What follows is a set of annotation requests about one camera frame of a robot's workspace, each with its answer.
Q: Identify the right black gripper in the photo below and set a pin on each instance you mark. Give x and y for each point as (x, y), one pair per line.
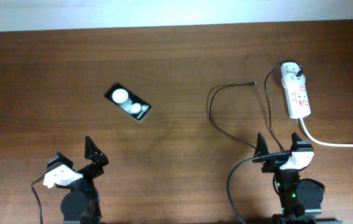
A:
(272, 163)

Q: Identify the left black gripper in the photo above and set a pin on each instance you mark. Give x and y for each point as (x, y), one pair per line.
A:
(97, 157)

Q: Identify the black smartphone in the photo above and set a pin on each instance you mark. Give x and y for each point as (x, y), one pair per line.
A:
(130, 103)

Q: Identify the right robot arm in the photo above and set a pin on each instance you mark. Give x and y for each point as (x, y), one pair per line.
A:
(300, 199)

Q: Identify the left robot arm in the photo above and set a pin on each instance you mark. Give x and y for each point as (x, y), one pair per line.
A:
(82, 203)

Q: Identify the white USB charger adapter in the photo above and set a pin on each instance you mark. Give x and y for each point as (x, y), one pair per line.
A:
(292, 75)

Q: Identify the white power strip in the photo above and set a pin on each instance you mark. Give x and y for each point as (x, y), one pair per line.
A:
(297, 102)

